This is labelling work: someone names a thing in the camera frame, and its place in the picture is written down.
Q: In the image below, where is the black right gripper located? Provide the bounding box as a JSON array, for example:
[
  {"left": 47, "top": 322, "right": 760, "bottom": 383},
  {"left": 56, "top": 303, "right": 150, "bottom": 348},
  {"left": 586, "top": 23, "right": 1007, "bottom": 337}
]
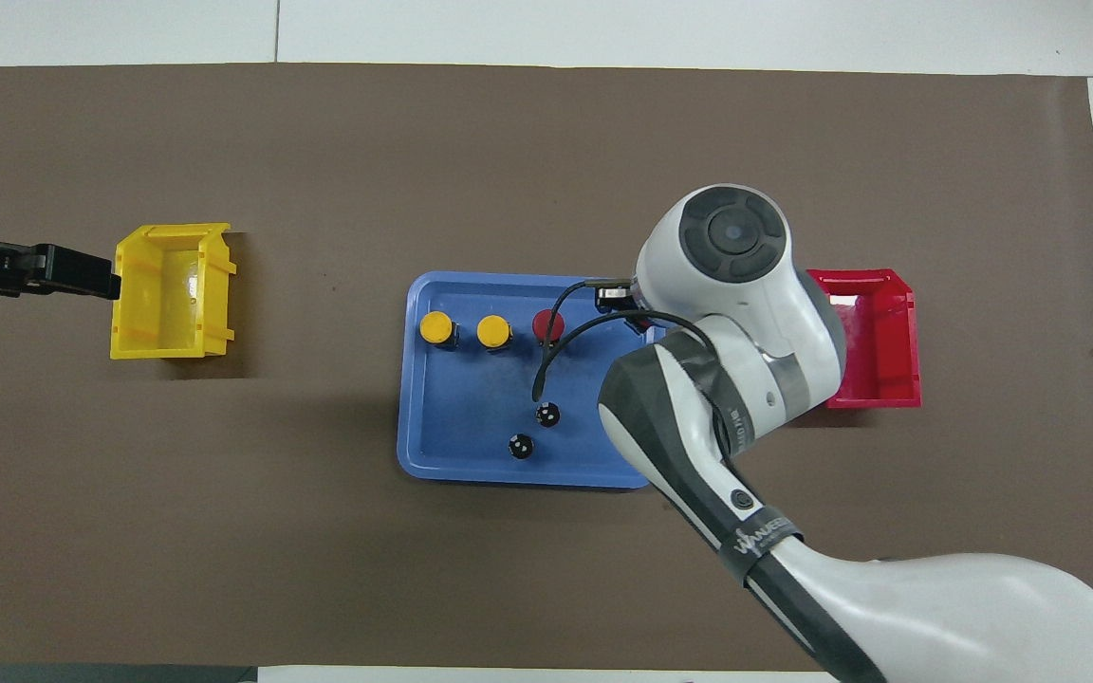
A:
[{"left": 594, "top": 278, "right": 644, "bottom": 317}]

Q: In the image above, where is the brown table mat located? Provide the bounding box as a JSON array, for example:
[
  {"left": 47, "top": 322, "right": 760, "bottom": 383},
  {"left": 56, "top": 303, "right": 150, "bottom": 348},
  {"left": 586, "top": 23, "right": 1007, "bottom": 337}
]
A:
[{"left": 0, "top": 62, "right": 1093, "bottom": 671}]

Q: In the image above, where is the red plastic bin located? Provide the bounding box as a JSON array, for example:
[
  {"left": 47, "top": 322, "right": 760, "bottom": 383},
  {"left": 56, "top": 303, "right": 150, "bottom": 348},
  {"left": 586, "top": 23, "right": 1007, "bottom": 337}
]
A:
[{"left": 806, "top": 268, "right": 923, "bottom": 410}]

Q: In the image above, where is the blue plastic tray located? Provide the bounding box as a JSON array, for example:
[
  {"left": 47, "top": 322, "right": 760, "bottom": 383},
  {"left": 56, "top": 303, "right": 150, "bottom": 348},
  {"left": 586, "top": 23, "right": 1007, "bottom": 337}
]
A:
[{"left": 397, "top": 271, "right": 668, "bottom": 490}]

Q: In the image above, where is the yellow plastic bin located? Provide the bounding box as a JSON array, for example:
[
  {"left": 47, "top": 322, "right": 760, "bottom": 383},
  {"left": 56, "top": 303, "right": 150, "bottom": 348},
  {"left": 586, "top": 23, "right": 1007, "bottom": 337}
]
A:
[{"left": 110, "top": 223, "right": 237, "bottom": 361}]

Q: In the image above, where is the yellow push button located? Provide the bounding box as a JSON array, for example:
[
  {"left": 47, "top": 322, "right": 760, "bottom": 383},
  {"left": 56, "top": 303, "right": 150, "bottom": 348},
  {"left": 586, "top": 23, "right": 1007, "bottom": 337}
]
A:
[
  {"left": 476, "top": 314, "right": 514, "bottom": 354},
  {"left": 418, "top": 310, "right": 459, "bottom": 351}
]

